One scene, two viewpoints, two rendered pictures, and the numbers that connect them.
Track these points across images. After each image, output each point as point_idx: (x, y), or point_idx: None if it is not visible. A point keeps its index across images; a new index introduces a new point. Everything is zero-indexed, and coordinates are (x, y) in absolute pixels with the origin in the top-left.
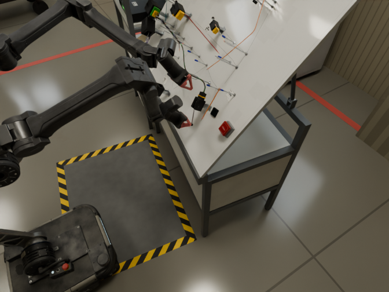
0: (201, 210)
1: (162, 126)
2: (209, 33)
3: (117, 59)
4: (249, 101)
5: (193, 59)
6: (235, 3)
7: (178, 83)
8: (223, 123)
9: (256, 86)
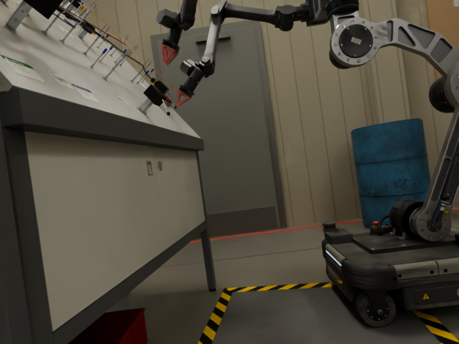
0: (205, 220)
1: (134, 266)
2: (74, 37)
3: (225, 0)
4: (145, 82)
5: (102, 66)
6: (54, 12)
7: (179, 49)
8: (165, 95)
9: (135, 74)
